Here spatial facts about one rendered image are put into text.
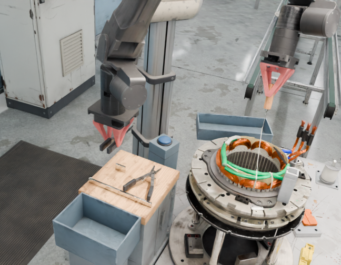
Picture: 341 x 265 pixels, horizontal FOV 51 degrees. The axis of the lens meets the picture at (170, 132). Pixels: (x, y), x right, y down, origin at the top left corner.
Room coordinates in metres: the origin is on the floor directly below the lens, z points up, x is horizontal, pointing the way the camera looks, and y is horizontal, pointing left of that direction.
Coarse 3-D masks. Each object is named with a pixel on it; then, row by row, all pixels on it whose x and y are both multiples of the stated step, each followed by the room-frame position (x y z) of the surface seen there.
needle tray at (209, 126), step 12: (204, 120) 1.10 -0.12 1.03; (216, 120) 1.10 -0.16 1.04; (228, 120) 1.10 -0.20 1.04; (240, 120) 1.11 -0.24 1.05; (252, 120) 1.11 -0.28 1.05; (204, 132) 1.00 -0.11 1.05; (216, 132) 1.00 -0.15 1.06; (228, 132) 1.00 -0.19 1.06; (240, 132) 1.00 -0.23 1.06; (252, 132) 1.01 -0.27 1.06; (264, 132) 1.08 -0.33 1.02
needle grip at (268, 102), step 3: (270, 84) 0.78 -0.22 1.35; (273, 84) 0.78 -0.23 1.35; (270, 87) 0.78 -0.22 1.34; (273, 96) 0.77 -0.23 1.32; (267, 99) 0.77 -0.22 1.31; (270, 99) 0.76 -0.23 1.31; (267, 102) 0.76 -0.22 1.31; (270, 102) 0.76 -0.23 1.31; (264, 105) 0.77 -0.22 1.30; (267, 105) 0.76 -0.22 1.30; (270, 105) 0.76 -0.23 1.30; (267, 108) 0.76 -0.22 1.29; (270, 108) 0.76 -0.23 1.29
